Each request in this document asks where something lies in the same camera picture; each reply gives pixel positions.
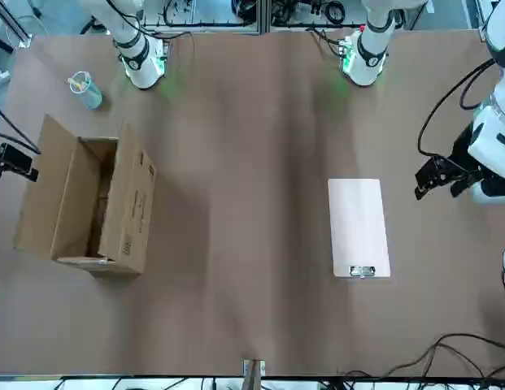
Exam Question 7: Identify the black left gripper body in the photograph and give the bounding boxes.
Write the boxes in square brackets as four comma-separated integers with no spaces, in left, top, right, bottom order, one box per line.
[449,121,487,198]

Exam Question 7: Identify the clear teal plastic cup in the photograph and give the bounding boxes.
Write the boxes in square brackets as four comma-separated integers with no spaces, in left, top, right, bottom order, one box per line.
[67,71,103,111]

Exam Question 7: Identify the silver metal bracket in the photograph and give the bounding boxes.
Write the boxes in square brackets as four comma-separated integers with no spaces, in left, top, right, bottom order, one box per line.
[241,357,267,377]

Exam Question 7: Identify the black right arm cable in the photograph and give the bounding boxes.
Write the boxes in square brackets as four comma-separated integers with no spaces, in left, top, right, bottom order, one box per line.
[0,101,42,156]

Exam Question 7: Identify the black table cable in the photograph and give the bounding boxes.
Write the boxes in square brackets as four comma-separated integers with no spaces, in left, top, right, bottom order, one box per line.
[337,332,505,383]

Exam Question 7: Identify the aluminium frame post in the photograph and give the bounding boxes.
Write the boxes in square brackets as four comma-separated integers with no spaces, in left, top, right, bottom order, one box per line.
[258,0,272,34]
[246,360,263,390]

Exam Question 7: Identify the brown cardboard box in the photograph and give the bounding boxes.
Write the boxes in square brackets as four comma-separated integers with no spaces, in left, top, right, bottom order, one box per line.
[12,113,159,280]

